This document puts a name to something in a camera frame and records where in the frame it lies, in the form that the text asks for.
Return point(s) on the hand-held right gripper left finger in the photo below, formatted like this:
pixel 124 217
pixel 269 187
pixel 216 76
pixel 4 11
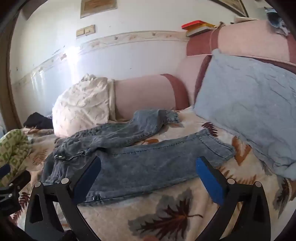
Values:
pixel 90 176

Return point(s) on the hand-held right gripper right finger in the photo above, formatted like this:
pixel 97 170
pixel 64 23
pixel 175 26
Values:
pixel 209 179

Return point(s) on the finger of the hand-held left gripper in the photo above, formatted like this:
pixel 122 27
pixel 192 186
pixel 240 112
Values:
pixel 13 185

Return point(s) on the blue denim pants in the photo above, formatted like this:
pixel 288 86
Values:
pixel 138 166

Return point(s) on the green patterned cloth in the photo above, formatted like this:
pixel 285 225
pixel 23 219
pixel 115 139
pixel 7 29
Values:
pixel 13 148

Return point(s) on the leaf print blanket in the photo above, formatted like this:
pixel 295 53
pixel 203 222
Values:
pixel 161 220

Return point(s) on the cream patterned pillow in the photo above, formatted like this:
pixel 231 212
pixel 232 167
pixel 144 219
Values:
pixel 81 106

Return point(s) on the dark cloth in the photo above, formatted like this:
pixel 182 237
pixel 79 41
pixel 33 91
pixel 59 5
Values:
pixel 38 119

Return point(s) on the light blue pillow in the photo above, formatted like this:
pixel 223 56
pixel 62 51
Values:
pixel 242 99

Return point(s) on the pink maroon sofa cushions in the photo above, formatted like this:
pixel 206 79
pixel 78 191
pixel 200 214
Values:
pixel 143 97

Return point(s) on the yellow book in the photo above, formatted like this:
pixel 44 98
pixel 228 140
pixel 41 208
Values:
pixel 210 25

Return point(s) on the red book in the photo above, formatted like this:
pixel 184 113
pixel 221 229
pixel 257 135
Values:
pixel 193 24

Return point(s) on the crumpled denim cloth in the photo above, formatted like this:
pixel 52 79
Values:
pixel 276 22

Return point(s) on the brown door frame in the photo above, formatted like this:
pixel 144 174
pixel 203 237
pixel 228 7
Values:
pixel 9 92

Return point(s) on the wall switch plate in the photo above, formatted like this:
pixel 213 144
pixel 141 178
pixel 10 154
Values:
pixel 85 30

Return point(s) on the framed wall picture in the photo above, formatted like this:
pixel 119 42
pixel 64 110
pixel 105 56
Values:
pixel 233 5
pixel 97 7

